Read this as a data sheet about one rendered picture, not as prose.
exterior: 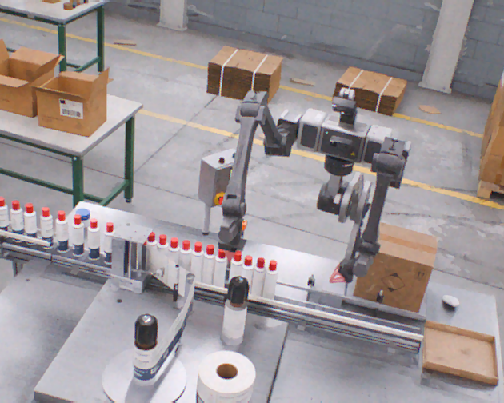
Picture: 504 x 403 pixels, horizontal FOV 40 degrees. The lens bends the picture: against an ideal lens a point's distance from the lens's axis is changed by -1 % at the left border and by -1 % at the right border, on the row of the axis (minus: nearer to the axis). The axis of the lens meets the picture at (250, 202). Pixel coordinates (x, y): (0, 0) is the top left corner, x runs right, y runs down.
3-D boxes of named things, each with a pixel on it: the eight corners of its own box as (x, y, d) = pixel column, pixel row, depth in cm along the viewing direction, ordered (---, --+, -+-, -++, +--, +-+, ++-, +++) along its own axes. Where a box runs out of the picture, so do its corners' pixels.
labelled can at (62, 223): (55, 252, 311) (53, 214, 300) (60, 245, 316) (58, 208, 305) (66, 254, 311) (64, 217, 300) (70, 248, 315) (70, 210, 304)
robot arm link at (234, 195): (267, 109, 268) (241, 108, 271) (263, 103, 262) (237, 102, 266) (247, 217, 257) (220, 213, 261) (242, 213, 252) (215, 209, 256)
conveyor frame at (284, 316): (50, 264, 312) (50, 255, 309) (62, 250, 321) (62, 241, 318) (418, 353, 289) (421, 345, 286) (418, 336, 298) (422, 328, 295)
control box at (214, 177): (197, 197, 287) (200, 157, 277) (228, 186, 297) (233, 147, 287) (212, 209, 281) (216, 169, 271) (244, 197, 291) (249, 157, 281)
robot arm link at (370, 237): (405, 157, 252) (376, 149, 255) (402, 165, 248) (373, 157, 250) (381, 249, 277) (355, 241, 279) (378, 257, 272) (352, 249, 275)
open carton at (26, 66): (-32, 112, 435) (-38, 57, 415) (17, 83, 478) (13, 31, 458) (30, 129, 425) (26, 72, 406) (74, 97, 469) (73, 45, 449)
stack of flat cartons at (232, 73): (204, 93, 688) (206, 62, 671) (221, 73, 733) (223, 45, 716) (267, 106, 677) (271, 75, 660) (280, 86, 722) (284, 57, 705)
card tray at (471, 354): (422, 367, 282) (425, 361, 280) (424, 326, 304) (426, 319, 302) (496, 385, 278) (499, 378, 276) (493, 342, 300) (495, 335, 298)
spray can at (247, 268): (237, 297, 299) (242, 260, 288) (238, 290, 303) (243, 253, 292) (249, 299, 298) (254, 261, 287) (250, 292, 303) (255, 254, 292)
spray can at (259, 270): (247, 297, 299) (253, 260, 288) (253, 291, 303) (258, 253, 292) (258, 302, 298) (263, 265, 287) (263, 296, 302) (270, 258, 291)
